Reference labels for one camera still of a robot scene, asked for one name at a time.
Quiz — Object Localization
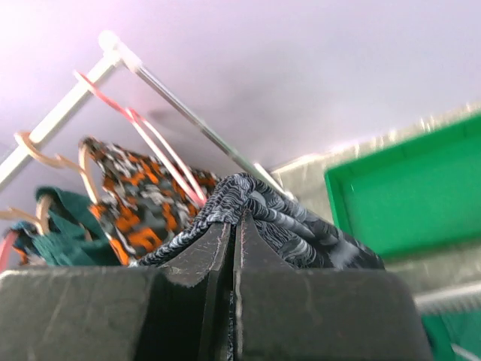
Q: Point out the blue orange patterned shorts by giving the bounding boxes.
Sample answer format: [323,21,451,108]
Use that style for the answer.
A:
[10,221,39,265]

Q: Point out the green jersey garment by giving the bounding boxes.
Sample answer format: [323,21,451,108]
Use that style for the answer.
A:
[422,310,480,361]

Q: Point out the dark teal shorts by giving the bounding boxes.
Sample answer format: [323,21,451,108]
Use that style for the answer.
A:
[29,187,120,266]

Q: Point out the dark grey patterned shorts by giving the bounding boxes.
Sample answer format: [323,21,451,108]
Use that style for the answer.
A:
[132,173,384,269]

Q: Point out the white perforated laundry basket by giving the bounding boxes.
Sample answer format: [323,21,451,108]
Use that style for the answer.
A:
[413,281,480,314]

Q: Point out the orange camouflage shorts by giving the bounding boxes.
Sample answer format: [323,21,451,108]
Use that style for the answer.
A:
[80,138,201,265]

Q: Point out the beige wooden hanger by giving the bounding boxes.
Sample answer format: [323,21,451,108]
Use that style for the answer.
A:
[14,132,100,204]
[1,195,53,235]

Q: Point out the pink plastic hanger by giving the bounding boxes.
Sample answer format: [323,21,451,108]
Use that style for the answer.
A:
[74,71,207,207]

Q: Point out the white clothes rack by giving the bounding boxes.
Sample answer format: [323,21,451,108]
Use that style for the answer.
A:
[0,29,298,202]

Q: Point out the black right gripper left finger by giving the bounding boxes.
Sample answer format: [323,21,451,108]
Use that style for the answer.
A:
[1,223,230,360]

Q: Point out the pink hanger on rack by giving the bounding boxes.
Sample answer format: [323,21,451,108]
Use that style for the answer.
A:
[0,231,18,272]

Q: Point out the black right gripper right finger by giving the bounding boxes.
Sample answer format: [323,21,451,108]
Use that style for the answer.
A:
[234,212,432,360]

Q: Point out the green plastic tray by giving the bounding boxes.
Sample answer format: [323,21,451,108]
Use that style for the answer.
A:
[325,114,480,259]

